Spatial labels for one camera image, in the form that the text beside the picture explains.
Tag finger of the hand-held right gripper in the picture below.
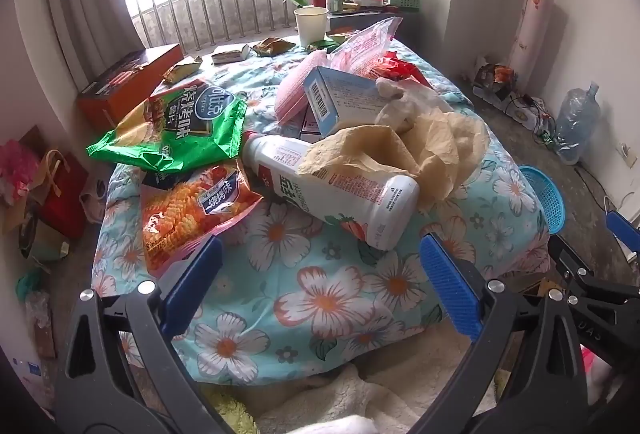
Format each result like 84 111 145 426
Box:
606 211 640 261
547 234 640 308

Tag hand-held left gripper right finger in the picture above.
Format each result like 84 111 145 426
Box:
410 231 590 434

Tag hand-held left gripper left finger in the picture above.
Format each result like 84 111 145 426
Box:
51 235 236 434

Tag blue mesh basket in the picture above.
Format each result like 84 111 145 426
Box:
519 165 567 235

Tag orange snack bag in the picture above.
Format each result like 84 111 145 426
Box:
139 163 264 279

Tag green chip bag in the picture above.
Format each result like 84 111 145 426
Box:
86 78 249 173

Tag blue medicine box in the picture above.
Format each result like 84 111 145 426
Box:
302 64 396 140

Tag pink printed cloth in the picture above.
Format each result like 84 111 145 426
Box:
580 348 618 392

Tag brown cardboard piece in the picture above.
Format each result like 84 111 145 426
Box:
515 277 551 297

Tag empty clear water jug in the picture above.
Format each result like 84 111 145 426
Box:
555 82 601 165

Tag white milk bottle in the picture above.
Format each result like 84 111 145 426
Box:
241 131 421 251

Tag teal floral quilt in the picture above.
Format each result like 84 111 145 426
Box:
91 37 553 387

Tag beige crumpled paper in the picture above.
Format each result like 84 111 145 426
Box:
296 107 491 215

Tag red gift bag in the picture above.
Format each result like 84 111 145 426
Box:
39 149 90 240

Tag cream fluffy blanket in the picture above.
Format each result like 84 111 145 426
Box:
200 319 506 434

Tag white pink printed box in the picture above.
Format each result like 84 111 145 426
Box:
299 107 331 140

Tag white crumpled tissue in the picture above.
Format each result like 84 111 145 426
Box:
375 77 451 135

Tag crumpled orange black bag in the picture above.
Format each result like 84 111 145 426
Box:
475 63 516 90

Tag orange cardboard box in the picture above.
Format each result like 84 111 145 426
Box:
76 43 184 127

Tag rolled printed wallpaper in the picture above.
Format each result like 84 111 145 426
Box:
507 0 555 85

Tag pink textured pouch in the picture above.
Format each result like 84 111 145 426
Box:
276 49 331 125

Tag red snack wrapper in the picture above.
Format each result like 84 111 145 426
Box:
370 54 433 88

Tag clear pink plastic bag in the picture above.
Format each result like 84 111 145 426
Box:
327 17 403 80

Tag small green snack packet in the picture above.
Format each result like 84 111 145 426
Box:
307 37 346 54

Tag white paper cup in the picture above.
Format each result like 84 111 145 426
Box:
293 7 329 48

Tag grey cabinet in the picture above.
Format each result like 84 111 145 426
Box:
327 4 421 35

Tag black charger cables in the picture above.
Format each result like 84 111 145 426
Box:
502 93 556 150

